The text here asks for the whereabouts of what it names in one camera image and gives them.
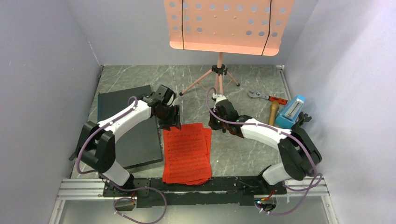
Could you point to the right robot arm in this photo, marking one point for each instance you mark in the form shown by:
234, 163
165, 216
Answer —
299, 155

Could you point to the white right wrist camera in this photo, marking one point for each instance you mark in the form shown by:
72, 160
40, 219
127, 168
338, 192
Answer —
216, 98

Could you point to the gold microphone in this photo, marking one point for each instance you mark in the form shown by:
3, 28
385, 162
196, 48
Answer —
273, 109

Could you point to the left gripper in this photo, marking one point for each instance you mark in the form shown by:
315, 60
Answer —
174, 120

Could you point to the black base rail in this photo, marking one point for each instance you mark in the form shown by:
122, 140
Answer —
241, 190

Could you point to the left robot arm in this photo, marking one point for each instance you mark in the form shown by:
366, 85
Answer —
96, 147

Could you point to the red handled adjustable wrench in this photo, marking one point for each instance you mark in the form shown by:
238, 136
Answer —
256, 94

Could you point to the pink tripod music stand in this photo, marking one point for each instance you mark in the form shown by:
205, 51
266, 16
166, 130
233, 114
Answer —
250, 27

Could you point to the dark grey rack box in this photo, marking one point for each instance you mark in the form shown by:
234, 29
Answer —
140, 146

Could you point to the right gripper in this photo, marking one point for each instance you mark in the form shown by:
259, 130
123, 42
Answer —
213, 124

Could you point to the black handled tool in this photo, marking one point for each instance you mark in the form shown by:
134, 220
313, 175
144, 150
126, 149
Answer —
72, 157

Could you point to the black microphone desk stand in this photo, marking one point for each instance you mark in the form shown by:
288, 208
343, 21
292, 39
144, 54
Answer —
302, 118

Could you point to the blue metronome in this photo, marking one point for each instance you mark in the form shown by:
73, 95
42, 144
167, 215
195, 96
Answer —
288, 115

